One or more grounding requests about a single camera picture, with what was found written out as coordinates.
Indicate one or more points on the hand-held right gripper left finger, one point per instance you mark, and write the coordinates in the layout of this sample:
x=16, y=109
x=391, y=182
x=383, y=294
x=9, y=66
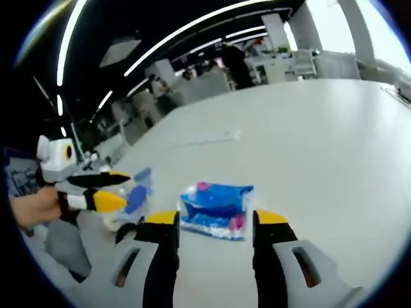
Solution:
x=160, y=256

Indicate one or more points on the white table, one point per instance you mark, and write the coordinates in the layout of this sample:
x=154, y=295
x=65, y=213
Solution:
x=305, y=144

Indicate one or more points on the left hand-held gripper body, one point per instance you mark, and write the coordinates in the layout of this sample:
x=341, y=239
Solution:
x=57, y=160

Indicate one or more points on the person's left hand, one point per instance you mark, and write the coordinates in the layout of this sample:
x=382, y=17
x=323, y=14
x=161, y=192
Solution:
x=35, y=208

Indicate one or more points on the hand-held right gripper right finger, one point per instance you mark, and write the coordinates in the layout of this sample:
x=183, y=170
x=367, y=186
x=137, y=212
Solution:
x=282, y=263

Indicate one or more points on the dark blue plastic pouch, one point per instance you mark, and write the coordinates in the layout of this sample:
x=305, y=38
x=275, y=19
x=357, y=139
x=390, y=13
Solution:
x=138, y=195

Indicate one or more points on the ceiling air vent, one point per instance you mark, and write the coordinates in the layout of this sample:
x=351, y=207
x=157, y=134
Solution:
x=120, y=51

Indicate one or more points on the white mesh office chair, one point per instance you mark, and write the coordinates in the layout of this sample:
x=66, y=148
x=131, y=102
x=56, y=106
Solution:
x=303, y=62

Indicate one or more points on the blue tissue packet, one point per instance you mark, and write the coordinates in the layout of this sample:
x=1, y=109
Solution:
x=215, y=208

